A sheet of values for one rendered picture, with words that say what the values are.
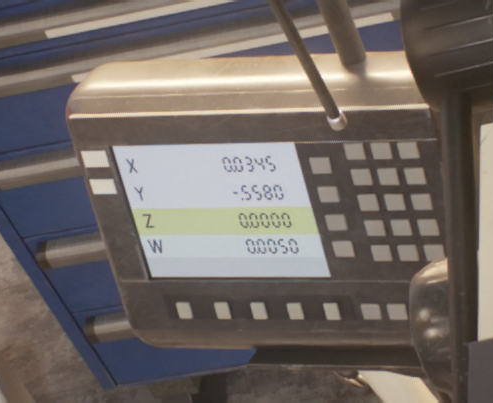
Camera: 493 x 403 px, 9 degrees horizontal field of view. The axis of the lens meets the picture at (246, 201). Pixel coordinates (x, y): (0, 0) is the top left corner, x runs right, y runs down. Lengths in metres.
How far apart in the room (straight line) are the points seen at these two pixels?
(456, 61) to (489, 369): 0.28
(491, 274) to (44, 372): 2.85
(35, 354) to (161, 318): 1.71
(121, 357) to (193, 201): 1.40
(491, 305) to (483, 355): 0.04
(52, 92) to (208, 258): 1.05
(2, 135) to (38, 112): 0.06
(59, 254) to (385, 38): 0.52
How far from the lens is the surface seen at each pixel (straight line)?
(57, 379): 4.03
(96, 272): 3.57
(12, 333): 4.12
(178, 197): 2.30
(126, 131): 2.29
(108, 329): 3.62
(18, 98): 3.37
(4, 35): 3.27
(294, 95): 2.23
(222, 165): 2.27
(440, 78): 1.42
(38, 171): 3.42
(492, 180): 1.26
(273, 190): 2.26
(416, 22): 1.42
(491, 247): 1.23
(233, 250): 2.31
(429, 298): 1.46
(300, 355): 2.36
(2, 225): 3.54
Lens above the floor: 2.74
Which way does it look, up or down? 42 degrees down
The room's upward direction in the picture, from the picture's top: 30 degrees counter-clockwise
